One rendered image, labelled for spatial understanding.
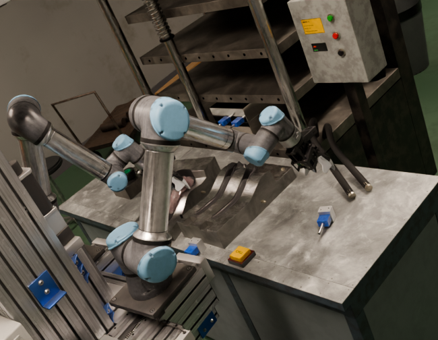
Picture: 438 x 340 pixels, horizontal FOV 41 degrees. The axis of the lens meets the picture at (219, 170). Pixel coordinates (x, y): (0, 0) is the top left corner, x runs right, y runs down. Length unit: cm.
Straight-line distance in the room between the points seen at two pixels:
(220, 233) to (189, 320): 46
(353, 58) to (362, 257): 91
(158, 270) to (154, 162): 31
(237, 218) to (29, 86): 405
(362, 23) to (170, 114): 118
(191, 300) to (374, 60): 131
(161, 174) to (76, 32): 491
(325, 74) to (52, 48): 406
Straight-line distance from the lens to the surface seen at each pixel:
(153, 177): 166
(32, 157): 226
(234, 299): 258
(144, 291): 189
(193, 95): 329
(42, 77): 620
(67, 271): 192
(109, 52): 671
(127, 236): 179
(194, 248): 237
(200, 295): 203
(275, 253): 222
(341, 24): 252
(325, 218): 223
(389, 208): 225
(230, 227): 236
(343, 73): 264
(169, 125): 161
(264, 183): 246
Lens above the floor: 211
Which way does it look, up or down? 26 degrees down
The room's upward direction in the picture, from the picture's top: 25 degrees counter-clockwise
